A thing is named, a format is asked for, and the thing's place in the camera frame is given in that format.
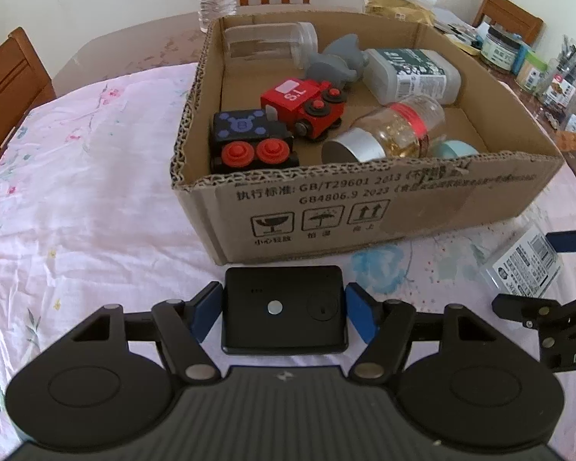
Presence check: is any wooden chair left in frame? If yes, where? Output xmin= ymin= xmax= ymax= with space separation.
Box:
xmin=0 ymin=27 xmax=56 ymax=159

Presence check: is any light blue round lid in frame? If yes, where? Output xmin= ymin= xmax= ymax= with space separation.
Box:
xmin=429 ymin=139 xmax=478 ymax=159

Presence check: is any wooden chair far right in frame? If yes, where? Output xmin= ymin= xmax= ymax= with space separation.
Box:
xmin=472 ymin=0 xmax=544 ymax=46

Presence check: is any cup of pens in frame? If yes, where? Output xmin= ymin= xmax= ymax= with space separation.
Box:
xmin=536 ymin=35 xmax=576 ymax=117

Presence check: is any green-lid small container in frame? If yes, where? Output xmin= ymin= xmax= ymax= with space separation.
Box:
xmin=515 ymin=50 xmax=547 ymax=93

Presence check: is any red toy train car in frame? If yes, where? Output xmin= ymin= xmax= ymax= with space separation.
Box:
xmin=260 ymin=78 xmax=348 ymax=143

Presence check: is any grey elephant toy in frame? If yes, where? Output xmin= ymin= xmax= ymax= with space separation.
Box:
xmin=305 ymin=33 xmax=369 ymax=90

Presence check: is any clear plastic jar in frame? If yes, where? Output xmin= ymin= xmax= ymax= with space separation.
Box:
xmin=223 ymin=22 xmax=318 ymax=69

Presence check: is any yellow sticky note pad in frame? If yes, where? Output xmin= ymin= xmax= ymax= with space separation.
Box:
xmin=445 ymin=35 xmax=481 ymax=56

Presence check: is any white labelled package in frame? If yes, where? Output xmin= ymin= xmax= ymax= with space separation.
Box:
xmin=480 ymin=224 xmax=562 ymax=298

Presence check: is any white papers stack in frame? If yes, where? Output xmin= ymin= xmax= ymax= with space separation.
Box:
xmin=432 ymin=6 xmax=477 ymax=35

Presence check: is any fish oil capsule bottle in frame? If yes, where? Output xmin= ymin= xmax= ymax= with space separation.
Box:
xmin=321 ymin=95 xmax=445 ymax=163

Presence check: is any pink floral tablecloth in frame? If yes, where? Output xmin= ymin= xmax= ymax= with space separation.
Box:
xmin=0 ymin=60 xmax=576 ymax=461

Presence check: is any small black-lid glass jar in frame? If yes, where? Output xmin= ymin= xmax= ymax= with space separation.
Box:
xmin=480 ymin=25 xmax=523 ymax=73

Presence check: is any open cardboard box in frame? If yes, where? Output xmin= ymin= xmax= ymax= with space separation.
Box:
xmin=170 ymin=10 xmax=563 ymax=264

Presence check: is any white green medical bottle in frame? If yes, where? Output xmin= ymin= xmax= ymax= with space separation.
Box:
xmin=363 ymin=48 xmax=462 ymax=106

